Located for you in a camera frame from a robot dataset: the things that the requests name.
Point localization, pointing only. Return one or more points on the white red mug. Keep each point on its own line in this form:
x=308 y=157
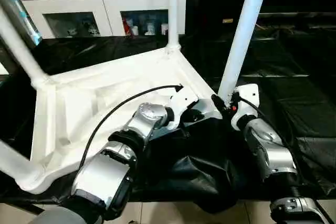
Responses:
x=164 y=29

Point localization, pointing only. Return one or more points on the light blue packaged box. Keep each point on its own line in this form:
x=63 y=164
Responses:
x=34 y=35

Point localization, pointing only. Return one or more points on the white plastic table leg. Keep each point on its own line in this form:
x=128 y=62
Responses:
x=13 y=161
x=21 y=51
x=173 y=11
x=244 y=24

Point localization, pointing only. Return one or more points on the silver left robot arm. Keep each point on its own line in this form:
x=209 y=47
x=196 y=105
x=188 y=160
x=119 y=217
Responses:
x=149 y=113

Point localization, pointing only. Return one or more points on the white plastic table top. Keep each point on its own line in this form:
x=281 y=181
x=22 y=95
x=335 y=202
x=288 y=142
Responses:
x=78 y=90

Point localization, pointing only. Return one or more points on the white glass-door cabinet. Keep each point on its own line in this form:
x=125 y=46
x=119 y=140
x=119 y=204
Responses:
x=65 y=1

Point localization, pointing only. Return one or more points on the black work mat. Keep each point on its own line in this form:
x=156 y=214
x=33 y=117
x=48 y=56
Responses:
x=275 y=103

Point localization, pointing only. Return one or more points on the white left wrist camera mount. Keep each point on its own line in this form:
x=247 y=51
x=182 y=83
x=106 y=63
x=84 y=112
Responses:
x=183 y=98

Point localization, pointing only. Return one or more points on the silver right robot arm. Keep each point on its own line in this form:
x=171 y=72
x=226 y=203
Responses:
x=273 y=150

